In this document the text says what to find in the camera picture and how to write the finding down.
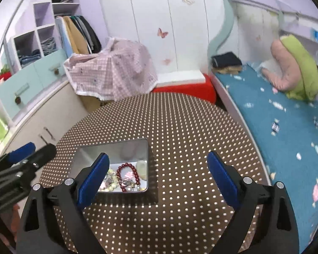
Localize hanging yellow garment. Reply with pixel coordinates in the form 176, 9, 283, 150
62, 16, 92, 55

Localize dark folded clothes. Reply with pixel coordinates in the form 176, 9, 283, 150
211, 52, 241, 68

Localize dark red bead bracelet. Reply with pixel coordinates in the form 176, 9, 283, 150
116, 163, 142, 192

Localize tan fringed scarf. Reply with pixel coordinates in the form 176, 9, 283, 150
213, 65, 244, 75

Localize pink and green pillow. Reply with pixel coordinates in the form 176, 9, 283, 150
279, 34, 318, 101

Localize white cubby shelf unit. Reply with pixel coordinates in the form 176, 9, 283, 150
4, 0, 82, 72

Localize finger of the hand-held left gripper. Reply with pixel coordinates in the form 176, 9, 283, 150
14, 144, 57, 180
0, 142, 36, 174

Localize folded blue jeans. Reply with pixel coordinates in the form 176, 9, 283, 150
18, 48, 42, 62
41, 37, 57, 56

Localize white foam board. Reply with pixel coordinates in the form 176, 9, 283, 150
155, 70, 206, 88

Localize pink plush pillow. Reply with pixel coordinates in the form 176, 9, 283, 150
262, 39, 304, 92

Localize brown polka dot tablecloth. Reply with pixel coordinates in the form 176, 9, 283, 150
40, 92, 271, 254

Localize rectangular metal tin box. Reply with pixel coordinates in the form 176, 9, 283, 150
68, 137, 149, 195

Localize cream cabinet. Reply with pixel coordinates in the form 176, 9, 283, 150
0, 81, 92, 164

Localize pale yellow bead bracelet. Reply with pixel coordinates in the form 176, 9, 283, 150
99, 168, 122, 192

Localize white wardrobe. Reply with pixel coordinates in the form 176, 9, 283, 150
97, 0, 223, 75

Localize hanging dark garments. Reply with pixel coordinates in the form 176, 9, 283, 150
74, 15, 102, 53

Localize teal and white bed frame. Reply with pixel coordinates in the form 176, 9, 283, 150
208, 0, 318, 254

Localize curved metal rail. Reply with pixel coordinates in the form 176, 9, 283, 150
0, 0, 43, 62

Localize pink checked cloth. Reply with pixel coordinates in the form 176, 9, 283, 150
64, 37, 158, 102

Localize red pot with plant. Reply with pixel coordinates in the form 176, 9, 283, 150
0, 65, 13, 83

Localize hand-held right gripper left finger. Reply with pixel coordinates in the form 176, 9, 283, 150
14, 152, 110, 254

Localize teal printed bed sheet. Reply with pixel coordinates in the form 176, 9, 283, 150
215, 62, 318, 252

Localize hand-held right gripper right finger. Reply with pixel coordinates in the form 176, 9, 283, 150
206, 150, 300, 254

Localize silver chain bracelet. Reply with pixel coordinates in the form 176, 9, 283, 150
120, 178, 138, 188

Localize red stool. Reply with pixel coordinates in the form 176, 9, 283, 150
151, 73, 216, 104

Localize pale jade stone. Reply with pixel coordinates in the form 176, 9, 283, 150
136, 160, 148, 179

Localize teal drawer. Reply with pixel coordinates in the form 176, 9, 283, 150
34, 49, 68, 90
0, 73, 40, 119

